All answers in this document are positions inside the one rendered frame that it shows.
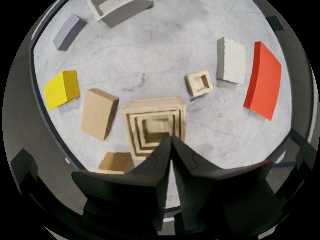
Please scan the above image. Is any yellow rectangular block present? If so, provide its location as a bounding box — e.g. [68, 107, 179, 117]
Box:
[44, 70, 80, 111]

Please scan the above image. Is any red flat rectangular slab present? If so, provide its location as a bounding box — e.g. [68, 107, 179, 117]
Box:
[243, 41, 282, 122]

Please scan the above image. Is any tan rectangular box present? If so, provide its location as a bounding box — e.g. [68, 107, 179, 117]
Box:
[81, 88, 119, 142]

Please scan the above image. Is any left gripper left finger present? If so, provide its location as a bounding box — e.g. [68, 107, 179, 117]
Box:
[71, 136, 172, 231]

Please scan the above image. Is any tan cardboard cube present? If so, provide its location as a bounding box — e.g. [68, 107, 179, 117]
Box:
[97, 152, 135, 174]

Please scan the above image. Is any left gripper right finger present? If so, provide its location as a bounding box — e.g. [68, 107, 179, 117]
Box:
[171, 136, 273, 230]

